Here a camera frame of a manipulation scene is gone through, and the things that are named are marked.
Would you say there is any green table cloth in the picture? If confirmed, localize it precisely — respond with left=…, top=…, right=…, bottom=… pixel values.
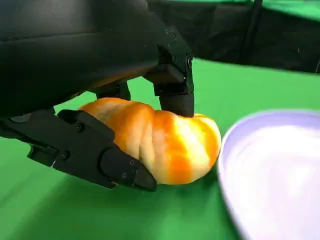
left=0, top=57, right=320, bottom=240

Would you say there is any lilac plate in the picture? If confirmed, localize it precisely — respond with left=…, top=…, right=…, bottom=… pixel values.
left=217, top=108, right=320, bottom=240

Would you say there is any black backdrop curtain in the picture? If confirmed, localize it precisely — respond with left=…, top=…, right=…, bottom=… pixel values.
left=147, top=0, right=320, bottom=74

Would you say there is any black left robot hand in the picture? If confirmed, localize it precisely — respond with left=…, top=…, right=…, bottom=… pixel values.
left=0, top=0, right=195, bottom=192

